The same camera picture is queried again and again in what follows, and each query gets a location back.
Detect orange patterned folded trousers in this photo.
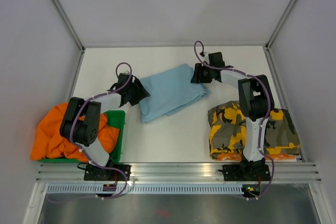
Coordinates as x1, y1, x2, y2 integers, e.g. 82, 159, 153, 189
211, 153, 296, 162

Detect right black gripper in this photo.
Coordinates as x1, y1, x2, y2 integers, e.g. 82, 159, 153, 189
191, 63, 214, 83

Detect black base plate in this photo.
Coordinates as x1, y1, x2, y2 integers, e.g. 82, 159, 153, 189
218, 164, 271, 182
77, 163, 131, 182

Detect green plastic bin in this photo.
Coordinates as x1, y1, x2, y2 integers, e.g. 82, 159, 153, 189
30, 103, 125, 163

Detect aluminium mounting rail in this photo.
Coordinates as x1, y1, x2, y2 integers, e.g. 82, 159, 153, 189
36, 162, 321, 184

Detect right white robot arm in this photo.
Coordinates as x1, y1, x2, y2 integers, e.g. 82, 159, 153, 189
191, 51, 274, 180

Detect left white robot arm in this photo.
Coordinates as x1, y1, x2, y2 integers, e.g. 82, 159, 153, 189
59, 73, 150, 180

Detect light blue trousers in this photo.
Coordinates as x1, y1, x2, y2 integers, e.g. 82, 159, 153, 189
139, 64, 210, 123

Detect slotted white cable duct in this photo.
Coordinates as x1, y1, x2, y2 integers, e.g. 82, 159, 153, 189
47, 183, 243, 195

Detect camouflage folded trousers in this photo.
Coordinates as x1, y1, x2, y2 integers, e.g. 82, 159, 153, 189
207, 101, 300, 157

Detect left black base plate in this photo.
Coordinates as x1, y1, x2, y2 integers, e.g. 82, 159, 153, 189
77, 163, 131, 182

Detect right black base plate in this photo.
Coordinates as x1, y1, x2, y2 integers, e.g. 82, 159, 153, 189
218, 164, 271, 182

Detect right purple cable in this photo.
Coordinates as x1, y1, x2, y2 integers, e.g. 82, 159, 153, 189
193, 40, 276, 201

